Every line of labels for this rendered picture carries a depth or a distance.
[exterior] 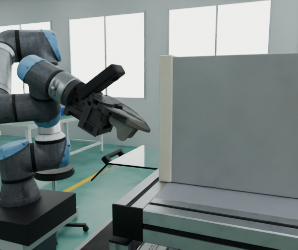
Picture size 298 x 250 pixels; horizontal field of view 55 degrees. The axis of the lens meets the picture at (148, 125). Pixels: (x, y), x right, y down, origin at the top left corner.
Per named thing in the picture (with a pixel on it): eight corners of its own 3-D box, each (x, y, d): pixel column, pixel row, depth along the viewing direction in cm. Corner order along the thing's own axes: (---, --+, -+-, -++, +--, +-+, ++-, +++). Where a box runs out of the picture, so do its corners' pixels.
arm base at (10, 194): (-10, 207, 109) (-14, 182, 107) (15, 191, 124) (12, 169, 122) (26, 208, 106) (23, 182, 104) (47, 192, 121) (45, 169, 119)
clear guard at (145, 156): (90, 181, 81) (89, 160, 80) (127, 160, 103) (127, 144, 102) (207, 198, 69) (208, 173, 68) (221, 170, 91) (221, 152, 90)
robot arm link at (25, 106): (19, 113, 83) (13, 82, 75) (60, 109, 87) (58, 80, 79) (20, 133, 78) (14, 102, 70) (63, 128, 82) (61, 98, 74)
